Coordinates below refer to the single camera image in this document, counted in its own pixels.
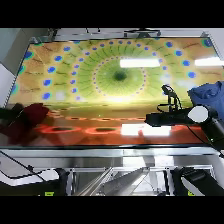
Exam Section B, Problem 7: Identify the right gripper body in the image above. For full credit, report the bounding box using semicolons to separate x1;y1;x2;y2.
145;111;191;129

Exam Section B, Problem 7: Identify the red T-shirt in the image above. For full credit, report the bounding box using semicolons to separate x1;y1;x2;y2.
0;102;51;145

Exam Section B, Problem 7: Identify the blue garment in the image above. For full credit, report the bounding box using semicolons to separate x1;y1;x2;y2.
187;80;224;122

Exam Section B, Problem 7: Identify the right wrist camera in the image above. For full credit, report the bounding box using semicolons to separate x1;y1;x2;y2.
157;84;183;114

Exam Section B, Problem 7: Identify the black cable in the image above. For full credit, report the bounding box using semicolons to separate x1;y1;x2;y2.
0;150;46;179
185;124;224;157

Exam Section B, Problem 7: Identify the silver frame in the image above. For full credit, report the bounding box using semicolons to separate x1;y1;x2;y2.
0;29;224;197

